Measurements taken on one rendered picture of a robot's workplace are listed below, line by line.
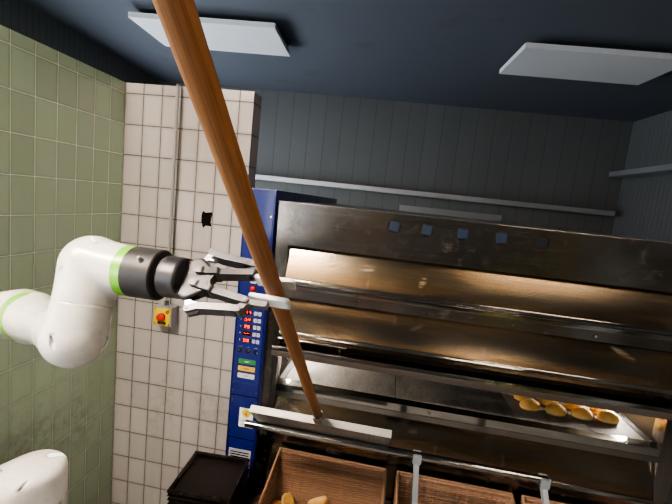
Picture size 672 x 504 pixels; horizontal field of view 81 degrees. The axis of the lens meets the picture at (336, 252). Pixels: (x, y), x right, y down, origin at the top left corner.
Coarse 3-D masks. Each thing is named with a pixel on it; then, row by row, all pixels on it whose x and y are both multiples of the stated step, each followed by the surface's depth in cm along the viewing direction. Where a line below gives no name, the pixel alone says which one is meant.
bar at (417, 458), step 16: (288, 432) 164; (304, 432) 163; (368, 448) 159; (384, 448) 159; (400, 448) 159; (416, 464) 156; (448, 464) 155; (464, 464) 154; (480, 464) 154; (416, 480) 153; (528, 480) 151; (544, 480) 149; (416, 496) 149; (544, 496) 148
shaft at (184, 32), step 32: (160, 0) 29; (192, 0) 30; (192, 32) 31; (192, 64) 33; (192, 96) 36; (224, 128) 39; (224, 160) 42; (256, 224) 52; (256, 256) 57; (288, 320) 76; (320, 416) 142
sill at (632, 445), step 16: (288, 384) 202; (352, 400) 198; (368, 400) 196; (384, 400) 196; (400, 400) 198; (432, 416) 192; (448, 416) 191; (464, 416) 190; (480, 416) 190; (496, 416) 192; (528, 432) 186; (544, 432) 185; (560, 432) 184; (576, 432) 185; (592, 432) 186; (624, 448) 180; (640, 448) 179; (656, 448) 178
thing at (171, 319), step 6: (156, 306) 200; (162, 306) 200; (168, 306) 202; (174, 306) 203; (156, 312) 200; (162, 312) 200; (174, 312) 202; (168, 318) 200; (174, 318) 203; (156, 324) 202; (162, 324) 201; (168, 324) 200; (174, 324) 204
